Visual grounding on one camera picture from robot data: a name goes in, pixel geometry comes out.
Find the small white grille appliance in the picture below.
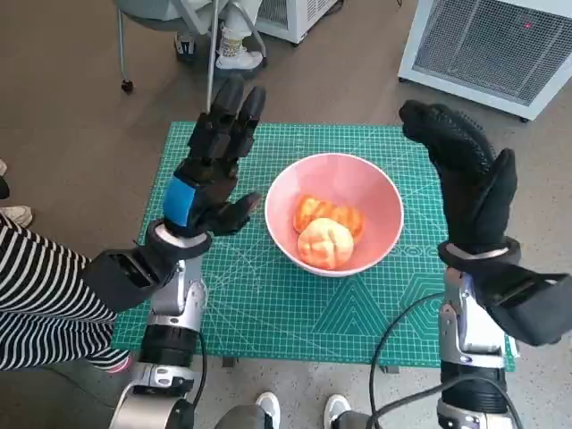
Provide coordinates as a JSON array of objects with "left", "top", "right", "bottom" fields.
[{"left": 257, "top": 0, "right": 343, "bottom": 45}]

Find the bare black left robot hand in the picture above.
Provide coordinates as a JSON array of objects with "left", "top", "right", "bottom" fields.
[{"left": 161, "top": 73, "right": 268, "bottom": 240}]

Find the green cutting mat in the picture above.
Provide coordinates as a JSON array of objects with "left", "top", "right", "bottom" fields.
[{"left": 110, "top": 121, "right": 517, "bottom": 372}]

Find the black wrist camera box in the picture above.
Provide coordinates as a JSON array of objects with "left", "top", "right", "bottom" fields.
[
  {"left": 475, "top": 263, "right": 572, "bottom": 348},
  {"left": 82, "top": 248, "right": 173, "bottom": 314}
]

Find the grey office chair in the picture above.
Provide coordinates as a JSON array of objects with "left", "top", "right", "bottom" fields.
[{"left": 114, "top": 0, "right": 268, "bottom": 113}]

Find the round bread bun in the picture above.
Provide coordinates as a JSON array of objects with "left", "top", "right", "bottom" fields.
[{"left": 297, "top": 217, "right": 356, "bottom": 271}]

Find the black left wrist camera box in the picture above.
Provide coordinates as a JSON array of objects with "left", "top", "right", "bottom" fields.
[{"left": 82, "top": 248, "right": 173, "bottom": 314}]

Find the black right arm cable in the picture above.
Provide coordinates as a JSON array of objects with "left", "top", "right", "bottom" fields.
[{"left": 368, "top": 292, "right": 522, "bottom": 429}]

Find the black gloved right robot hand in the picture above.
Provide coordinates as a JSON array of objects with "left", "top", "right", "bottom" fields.
[{"left": 397, "top": 99, "right": 517, "bottom": 258}]

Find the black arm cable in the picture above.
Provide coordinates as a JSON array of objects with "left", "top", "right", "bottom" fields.
[
  {"left": 191, "top": 330, "right": 209, "bottom": 408},
  {"left": 368, "top": 292, "right": 522, "bottom": 429}
]

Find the person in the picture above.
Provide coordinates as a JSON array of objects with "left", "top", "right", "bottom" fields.
[
  {"left": 218, "top": 391, "right": 372, "bottom": 429},
  {"left": 0, "top": 158, "right": 135, "bottom": 374},
  {"left": 173, "top": 0, "right": 268, "bottom": 72}
]

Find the long striped bread loaf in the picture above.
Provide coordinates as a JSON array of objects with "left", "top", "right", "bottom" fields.
[{"left": 292, "top": 195, "right": 366, "bottom": 245}]

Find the pink bowl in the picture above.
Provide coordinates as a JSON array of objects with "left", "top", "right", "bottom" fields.
[{"left": 264, "top": 152, "right": 406, "bottom": 278}]

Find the large white grille appliance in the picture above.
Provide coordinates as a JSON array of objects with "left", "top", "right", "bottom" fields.
[{"left": 397, "top": 0, "right": 572, "bottom": 122}]

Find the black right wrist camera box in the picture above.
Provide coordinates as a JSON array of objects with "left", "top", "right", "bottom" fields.
[{"left": 475, "top": 263, "right": 572, "bottom": 348}]

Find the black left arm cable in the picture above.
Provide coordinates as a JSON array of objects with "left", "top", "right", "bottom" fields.
[{"left": 191, "top": 330, "right": 209, "bottom": 408}]

